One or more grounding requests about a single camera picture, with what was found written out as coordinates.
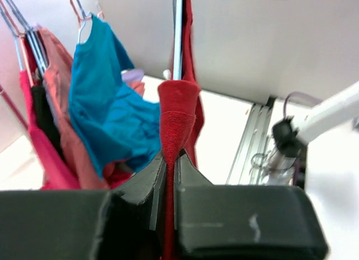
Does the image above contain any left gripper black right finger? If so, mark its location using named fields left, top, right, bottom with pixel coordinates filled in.
left=174, top=150, right=328, bottom=259

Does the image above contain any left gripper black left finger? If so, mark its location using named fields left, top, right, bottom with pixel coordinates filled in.
left=1, top=153, right=166, bottom=259

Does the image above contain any dark red t-shirt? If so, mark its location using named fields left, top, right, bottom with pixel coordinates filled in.
left=158, top=0, right=204, bottom=259

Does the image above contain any light blue wire hanger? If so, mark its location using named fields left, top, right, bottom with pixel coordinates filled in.
left=172, top=0, right=183, bottom=80

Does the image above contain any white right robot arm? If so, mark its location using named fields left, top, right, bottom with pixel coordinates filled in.
left=272, top=82, right=358, bottom=158

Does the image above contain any magenta pink t-shirt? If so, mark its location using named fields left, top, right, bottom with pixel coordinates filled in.
left=20, top=39, right=81, bottom=190

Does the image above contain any teal blue t-shirt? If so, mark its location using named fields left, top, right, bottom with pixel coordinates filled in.
left=68, top=15, right=161, bottom=176

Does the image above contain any black garment on hanger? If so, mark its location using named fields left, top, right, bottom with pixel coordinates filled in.
left=31, top=85, right=65, bottom=161

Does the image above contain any salmon pink t-shirt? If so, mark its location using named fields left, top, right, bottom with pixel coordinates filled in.
left=38, top=28, right=132, bottom=189

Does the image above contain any blue hanger on rack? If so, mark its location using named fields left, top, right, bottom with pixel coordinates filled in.
left=5, top=0, right=48, bottom=76

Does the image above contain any blue hanger under teal shirt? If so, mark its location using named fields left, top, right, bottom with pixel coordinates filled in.
left=69, top=0, right=93, bottom=45

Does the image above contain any pink hanger on rack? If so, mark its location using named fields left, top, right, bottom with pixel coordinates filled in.
left=1, top=0, right=36, bottom=86

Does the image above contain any lavender cloth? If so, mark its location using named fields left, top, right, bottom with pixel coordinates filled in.
left=121, top=69, right=145, bottom=83

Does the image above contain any aluminium table rail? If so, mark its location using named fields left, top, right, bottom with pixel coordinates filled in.
left=226, top=104, right=272, bottom=185

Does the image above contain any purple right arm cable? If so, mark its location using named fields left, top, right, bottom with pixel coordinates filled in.
left=283, top=92, right=322, bottom=120

